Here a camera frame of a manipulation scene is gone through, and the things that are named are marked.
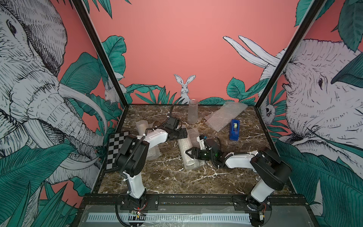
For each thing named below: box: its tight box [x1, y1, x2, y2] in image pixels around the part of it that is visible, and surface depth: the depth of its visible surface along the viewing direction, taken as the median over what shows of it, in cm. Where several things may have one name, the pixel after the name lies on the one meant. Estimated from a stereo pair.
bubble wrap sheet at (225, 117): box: [204, 101, 249, 133], surface depth 116 cm
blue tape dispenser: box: [229, 119, 241, 141], surface depth 101 cm
